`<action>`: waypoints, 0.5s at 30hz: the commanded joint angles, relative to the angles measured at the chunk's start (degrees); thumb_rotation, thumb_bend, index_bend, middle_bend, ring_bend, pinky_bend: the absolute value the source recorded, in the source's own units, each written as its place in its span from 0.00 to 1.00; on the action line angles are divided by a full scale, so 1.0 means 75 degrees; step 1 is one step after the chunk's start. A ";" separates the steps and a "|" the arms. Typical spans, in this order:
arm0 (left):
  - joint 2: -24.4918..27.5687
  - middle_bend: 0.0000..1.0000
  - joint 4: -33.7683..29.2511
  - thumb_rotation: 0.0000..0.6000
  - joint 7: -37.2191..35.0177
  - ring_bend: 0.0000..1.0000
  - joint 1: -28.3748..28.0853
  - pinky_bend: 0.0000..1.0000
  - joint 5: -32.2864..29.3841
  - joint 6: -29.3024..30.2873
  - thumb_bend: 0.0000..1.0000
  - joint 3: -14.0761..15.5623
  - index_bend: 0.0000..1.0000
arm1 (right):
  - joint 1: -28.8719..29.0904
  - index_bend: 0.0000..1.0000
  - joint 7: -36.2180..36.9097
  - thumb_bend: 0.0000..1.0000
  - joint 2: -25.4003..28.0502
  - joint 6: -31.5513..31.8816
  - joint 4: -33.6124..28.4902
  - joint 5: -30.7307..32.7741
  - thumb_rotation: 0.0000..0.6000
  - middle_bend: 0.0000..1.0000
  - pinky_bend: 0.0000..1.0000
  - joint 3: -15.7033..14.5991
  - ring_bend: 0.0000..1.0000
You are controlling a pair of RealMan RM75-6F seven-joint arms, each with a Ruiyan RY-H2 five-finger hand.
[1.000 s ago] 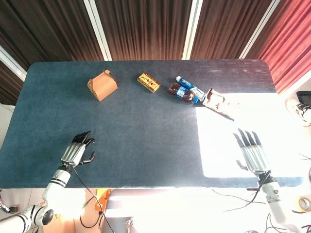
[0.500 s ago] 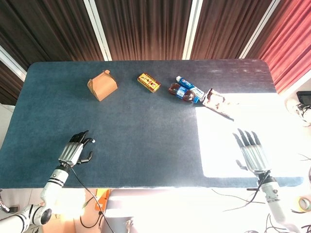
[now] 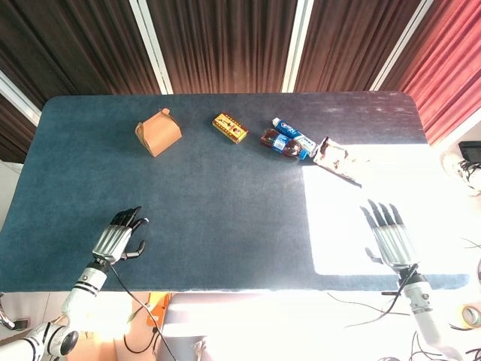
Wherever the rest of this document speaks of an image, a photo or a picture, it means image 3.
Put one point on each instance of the orange plastic part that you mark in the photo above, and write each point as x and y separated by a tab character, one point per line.
158	310

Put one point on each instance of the blue white toothpaste tube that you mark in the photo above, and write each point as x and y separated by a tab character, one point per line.
291	131

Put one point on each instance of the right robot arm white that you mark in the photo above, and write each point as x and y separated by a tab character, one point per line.
422	302

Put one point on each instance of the dark blue table cloth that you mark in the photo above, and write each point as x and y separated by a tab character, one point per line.
210	203

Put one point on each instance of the crumpled white red snack wrapper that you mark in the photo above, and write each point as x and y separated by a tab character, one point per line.
336	158

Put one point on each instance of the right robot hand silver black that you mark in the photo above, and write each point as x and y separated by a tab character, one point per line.
392	240

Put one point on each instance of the white frame post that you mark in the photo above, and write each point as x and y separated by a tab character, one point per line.
19	96
298	45
152	45
402	45

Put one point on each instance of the cola bottle blue label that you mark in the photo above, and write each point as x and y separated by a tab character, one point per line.
280	143

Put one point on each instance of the dark brown curtain panel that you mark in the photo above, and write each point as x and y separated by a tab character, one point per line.
71	45
349	41
225	41

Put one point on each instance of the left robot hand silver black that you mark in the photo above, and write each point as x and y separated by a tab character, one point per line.
112	238

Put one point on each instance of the yellow tape roll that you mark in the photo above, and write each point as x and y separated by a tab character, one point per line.
471	316

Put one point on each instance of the red curtain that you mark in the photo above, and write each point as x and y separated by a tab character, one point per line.
447	64

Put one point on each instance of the black box device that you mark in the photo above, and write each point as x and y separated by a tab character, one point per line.
471	151

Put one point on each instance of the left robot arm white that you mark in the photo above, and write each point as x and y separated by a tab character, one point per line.
86	285

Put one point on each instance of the yellow red printed carton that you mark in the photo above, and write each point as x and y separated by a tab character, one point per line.
230	128

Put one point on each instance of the brown paper gable box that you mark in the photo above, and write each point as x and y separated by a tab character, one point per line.
159	135

